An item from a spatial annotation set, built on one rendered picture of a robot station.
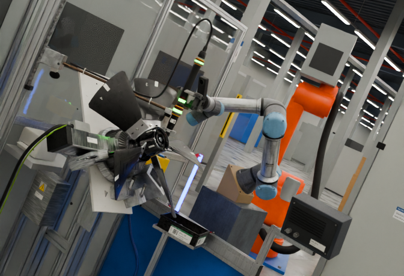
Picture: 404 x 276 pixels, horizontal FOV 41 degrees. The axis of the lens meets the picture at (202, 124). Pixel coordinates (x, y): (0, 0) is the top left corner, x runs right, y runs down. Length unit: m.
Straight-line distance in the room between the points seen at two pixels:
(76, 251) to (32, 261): 0.30
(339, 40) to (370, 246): 3.10
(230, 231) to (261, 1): 6.88
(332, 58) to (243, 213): 3.66
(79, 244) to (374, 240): 2.12
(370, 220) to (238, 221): 1.22
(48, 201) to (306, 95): 4.35
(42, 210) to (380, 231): 2.29
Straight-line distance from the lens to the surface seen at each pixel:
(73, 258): 2.62
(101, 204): 2.43
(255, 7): 9.48
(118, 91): 2.33
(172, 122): 2.49
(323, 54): 6.38
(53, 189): 2.57
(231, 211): 2.99
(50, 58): 2.57
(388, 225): 3.89
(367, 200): 3.93
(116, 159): 2.14
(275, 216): 6.31
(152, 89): 2.60
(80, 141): 2.25
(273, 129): 2.68
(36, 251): 2.79
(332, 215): 2.43
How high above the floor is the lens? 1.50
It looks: 3 degrees down
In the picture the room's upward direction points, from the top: 24 degrees clockwise
